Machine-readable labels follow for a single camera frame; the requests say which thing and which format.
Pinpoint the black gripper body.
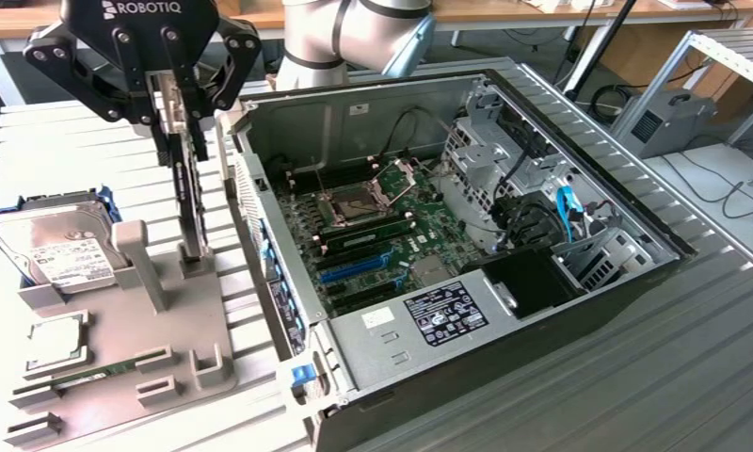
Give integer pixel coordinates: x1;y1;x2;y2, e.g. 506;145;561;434
59;0;223;77

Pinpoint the graphics card with metal bracket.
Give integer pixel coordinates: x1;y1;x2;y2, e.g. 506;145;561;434
147;70;212;263

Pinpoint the wooden desk with white legs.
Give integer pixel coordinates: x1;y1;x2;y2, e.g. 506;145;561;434
0;0;288;107

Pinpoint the silver hard disk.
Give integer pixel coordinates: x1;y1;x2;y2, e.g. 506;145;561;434
0;200;127;297

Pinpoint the metal socket cover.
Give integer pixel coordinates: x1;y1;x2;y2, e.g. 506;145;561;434
366;157;418;209

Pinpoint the CPU socket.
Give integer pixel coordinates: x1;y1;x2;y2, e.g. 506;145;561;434
322;185;396;228

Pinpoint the dark RAM stick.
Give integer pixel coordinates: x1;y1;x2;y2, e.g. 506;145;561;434
318;214;418;258

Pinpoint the silver disk bay cage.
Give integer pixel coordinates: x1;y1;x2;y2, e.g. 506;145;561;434
442;79;583;250

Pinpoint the wooden desk with side panel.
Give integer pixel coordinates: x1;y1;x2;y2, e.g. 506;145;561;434
436;0;753;93

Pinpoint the long black expansion slot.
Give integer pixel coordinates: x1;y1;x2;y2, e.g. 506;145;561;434
334;287;407;315
324;277;399;302
312;242;395;270

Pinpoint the green motherboard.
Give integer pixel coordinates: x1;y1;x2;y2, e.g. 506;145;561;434
274;157;480;317

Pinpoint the blue expansion slot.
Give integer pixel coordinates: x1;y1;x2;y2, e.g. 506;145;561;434
318;256;386;284

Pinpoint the white device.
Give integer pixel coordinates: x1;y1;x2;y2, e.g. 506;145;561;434
518;0;623;13

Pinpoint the silver CPU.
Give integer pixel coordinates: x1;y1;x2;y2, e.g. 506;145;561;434
24;317;91;372

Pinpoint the silver chipset heatsink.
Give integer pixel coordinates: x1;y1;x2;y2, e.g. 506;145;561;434
411;256;459;289

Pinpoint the grey parts rack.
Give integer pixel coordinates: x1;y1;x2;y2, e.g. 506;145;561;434
3;218;240;448

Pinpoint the black slanted pole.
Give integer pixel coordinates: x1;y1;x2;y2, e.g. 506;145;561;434
574;0;642;103

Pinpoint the green RAM stick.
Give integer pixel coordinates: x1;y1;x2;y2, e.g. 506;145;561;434
50;358;140;391

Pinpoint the silver power supply unit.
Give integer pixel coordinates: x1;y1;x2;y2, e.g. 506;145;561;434
312;268;525;407

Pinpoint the blue case latch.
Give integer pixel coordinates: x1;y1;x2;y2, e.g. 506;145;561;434
287;364;320;390

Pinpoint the grey control box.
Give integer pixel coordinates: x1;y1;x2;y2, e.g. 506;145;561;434
614;87;722;160

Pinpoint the open black PC case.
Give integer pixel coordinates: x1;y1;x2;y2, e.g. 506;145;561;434
210;69;699;452

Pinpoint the thin wire locking lever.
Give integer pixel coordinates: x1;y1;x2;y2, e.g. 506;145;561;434
311;154;330;197

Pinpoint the black arched cable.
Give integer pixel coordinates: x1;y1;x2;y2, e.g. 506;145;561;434
379;107;444;161

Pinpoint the black power cable bundle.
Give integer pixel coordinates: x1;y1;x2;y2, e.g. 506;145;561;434
492;191;566;250

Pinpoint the black cable coil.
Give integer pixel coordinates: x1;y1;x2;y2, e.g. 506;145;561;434
589;83;635;124

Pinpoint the blue data wire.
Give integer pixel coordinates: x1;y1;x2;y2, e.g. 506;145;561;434
555;185;585;245

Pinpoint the silver disk bay bracket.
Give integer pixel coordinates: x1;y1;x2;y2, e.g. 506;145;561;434
550;224;658;296

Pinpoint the aluminium frame with slats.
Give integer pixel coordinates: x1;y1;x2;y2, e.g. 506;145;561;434
613;25;753;148

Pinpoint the black cable on white table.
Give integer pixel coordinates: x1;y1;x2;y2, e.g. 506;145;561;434
662;153;753;236

